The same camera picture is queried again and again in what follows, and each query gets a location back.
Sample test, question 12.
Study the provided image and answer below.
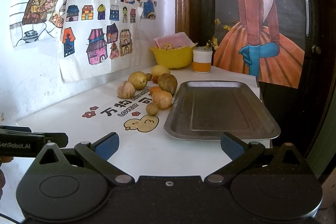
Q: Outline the small brown longan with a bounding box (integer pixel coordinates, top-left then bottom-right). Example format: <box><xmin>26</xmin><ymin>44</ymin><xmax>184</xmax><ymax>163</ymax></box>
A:
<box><xmin>146</xmin><ymin>102</ymin><xmax>159</xmax><ymax>116</ymax></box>

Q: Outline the small orange tangerine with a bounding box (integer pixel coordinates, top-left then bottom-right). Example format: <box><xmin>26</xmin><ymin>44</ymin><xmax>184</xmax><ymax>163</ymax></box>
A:
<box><xmin>149</xmin><ymin>86</ymin><xmax>162</xmax><ymax>96</ymax></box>

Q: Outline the yellow-green pear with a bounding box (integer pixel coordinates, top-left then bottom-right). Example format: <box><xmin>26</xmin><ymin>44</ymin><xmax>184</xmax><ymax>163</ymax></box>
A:
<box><xmin>128</xmin><ymin>71</ymin><xmax>147</xmax><ymax>90</ymax></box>

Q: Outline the striped orange melon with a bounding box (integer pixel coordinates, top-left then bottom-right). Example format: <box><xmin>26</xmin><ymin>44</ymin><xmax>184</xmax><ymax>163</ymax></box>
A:
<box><xmin>151</xmin><ymin>90</ymin><xmax>173</xmax><ymax>110</ymax></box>

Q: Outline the yellow lemon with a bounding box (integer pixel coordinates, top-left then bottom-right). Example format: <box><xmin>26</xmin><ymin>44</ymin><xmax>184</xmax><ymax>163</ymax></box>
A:
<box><xmin>151</xmin><ymin>65</ymin><xmax>170</xmax><ymax>77</ymax></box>

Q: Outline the small brown kiwi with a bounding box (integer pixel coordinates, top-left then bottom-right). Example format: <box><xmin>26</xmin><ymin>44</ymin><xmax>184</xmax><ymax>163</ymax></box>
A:
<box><xmin>146</xmin><ymin>73</ymin><xmax>152</xmax><ymax>81</ymax></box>

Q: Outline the small red fruit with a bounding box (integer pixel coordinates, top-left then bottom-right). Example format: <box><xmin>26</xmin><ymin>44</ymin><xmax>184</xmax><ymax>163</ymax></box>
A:
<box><xmin>151</xmin><ymin>76</ymin><xmax>158</xmax><ymax>84</ymax></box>

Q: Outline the person's left hand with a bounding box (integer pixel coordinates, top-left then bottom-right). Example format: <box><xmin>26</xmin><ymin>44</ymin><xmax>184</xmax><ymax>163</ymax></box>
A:
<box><xmin>0</xmin><ymin>156</ymin><xmax>14</xmax><ymax>198</ymax></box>

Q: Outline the metal tray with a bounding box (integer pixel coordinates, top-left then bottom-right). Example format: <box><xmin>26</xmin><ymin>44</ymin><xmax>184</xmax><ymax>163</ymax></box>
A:
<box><xmin>164</xmin><ymin>81</ymin><xmax>281</xmax><ymax>140</ymax></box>

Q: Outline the white orange cup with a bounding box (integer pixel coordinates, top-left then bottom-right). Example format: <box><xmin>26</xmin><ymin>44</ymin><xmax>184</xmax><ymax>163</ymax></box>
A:
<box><xmin>192</xmin><ymin>47</ymin><xmax>213</xmax><ymax>73</ymax></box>

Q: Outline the yellow flower twig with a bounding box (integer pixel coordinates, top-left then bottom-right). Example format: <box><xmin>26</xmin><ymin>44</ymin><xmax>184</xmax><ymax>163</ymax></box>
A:
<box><xmin>203</xmin><ymin>18</ymin><xmax>239</xmax><ymax>51</ymax></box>

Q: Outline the yellow plastic bowl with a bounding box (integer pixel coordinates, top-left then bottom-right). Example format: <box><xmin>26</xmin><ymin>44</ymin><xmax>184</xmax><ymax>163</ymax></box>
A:
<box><xmin>149</xmin><ymin>44</ymin><xmax>197</xmax><ymax>69</ymax></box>

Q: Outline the colored houses drawing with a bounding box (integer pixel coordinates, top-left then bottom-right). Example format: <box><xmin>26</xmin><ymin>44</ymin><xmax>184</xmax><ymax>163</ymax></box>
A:
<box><xmin>59</xmin><ymin>0</ymin><xmax>142</xmax><ymax>83</ymax></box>

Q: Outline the striped fruit in bowl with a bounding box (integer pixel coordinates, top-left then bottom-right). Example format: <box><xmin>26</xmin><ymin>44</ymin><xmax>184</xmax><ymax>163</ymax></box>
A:
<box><xmin>161</xmin><ymin>42</ymin><xmax>174</xmax><ymax>51</ymax></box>

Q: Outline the girl in dress poster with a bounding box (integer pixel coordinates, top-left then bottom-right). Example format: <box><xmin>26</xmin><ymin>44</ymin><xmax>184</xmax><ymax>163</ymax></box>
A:
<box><xmin>214</xmin><ymin>0</ymin><xmax>304</xmax><ymax>88</ymax></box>

